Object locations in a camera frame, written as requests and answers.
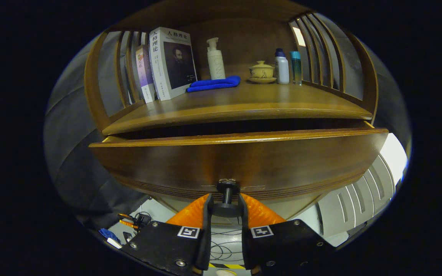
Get blue folded cloth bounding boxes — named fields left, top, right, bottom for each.
left=186, top=75, right=241, bottom=93

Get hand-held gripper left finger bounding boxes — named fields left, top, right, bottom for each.
left=120, top=193, right=214, bottom=276

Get brown wooden countertop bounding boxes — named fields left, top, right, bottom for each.
left=102, top=77, right=373, bottom=135

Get blue white item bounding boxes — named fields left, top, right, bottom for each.
left=99, top=228, right=122, bottom=249

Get white slatted furniture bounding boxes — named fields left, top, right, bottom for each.
left=317, top=132, right=409, bottom=246

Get yellow lidded tea cup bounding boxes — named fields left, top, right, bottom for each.
left=248, top=61, right=277, bottom=84

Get black floor cables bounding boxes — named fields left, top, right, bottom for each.
left=209, top=226, right=244, bottom=265

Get white bottle with blue cap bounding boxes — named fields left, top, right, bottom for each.
left=275, top=48, right=290, bottom=85

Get orange black device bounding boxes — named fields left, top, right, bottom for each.
left=117, top=212, right=152, bottom=230

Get purple book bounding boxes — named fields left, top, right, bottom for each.
left=135, top=44, right=156, bottom=103

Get white book with portrait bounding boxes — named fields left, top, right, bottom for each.
left=149, top=27, right=198, bottom=101

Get brown wooden cabinet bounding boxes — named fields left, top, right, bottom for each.
left=84, top=0, right=379, bottom=225

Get white pump bottle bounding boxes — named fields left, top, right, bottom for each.
left=206, top=37, right=226, bottom=80

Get teal bottle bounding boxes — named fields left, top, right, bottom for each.
left=290, top=51, right=302, bottom=85

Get brown wooden drawer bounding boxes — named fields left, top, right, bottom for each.
left=89, top=121, right=389, bottom=218

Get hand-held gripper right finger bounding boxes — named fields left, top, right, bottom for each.
left=238, top=193, right=336, bottom=276

